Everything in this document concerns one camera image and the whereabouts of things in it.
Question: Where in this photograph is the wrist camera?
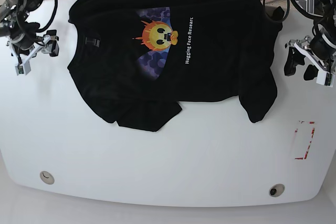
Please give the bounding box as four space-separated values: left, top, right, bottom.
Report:
316 70 335 88
15 61 31 75

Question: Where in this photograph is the red tape rectangle marking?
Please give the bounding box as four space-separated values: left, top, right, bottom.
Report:
291 121 316 160

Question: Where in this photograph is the table cable grommet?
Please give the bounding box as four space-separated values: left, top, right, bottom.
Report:
40 171 55 185
269 184 285 197

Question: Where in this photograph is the right table cable grommet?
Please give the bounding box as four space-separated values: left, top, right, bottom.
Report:
269 184 285 197

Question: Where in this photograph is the black printed t-shirt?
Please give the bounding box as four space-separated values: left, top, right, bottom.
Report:
68 0 285 132

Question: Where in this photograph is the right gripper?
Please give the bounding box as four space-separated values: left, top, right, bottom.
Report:
6 30 59 65

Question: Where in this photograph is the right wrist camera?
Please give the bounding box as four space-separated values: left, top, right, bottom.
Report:
15 61 31 75

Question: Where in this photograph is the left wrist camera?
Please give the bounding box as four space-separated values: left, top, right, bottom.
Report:
316 70 335 88

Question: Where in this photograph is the left table cable grommet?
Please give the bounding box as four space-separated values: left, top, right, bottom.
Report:
40 171 55 185

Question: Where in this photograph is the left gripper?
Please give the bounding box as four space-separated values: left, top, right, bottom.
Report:
283 31 335 80

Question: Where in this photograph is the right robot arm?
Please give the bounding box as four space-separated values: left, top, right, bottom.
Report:
1 0 59 73

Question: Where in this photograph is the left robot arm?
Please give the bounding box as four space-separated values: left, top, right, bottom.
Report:
284 0 335 87

